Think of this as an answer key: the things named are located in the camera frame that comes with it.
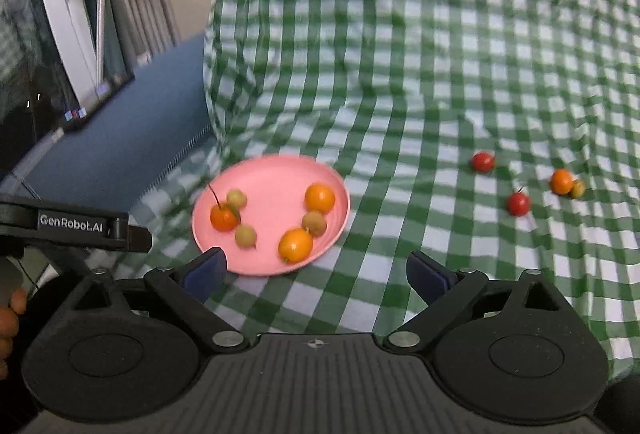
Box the small red fruit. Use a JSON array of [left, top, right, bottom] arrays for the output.
[[471, 151, 496, 174], [507, 186, 531, 217]]

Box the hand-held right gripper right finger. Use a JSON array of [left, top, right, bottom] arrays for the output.
[[382, 250, 566, 357]]

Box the person's left hand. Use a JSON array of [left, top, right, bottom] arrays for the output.
[[0, 288, 28, 381]]

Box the small tan fruit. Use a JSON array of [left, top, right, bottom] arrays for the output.
[[301, 210, 328, 238]]

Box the green checked tablecloth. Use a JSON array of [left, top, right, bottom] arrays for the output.
[[132, 0, 640, 382]]

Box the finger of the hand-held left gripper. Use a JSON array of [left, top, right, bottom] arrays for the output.
[[127, 225, 153, 254]]

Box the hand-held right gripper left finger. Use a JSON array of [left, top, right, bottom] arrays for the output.
[[74, 247, 251, 356]]

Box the blue cushion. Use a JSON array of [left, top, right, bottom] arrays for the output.
[[14, 31, 222, 216]]

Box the small orange fruit with stem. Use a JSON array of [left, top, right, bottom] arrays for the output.
[[207, 183, 242, 232]]

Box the white door frame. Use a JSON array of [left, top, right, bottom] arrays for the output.
[[27, 0, 110, 115]]

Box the pink plate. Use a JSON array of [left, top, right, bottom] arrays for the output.
[[192, 154, 351, 276]]

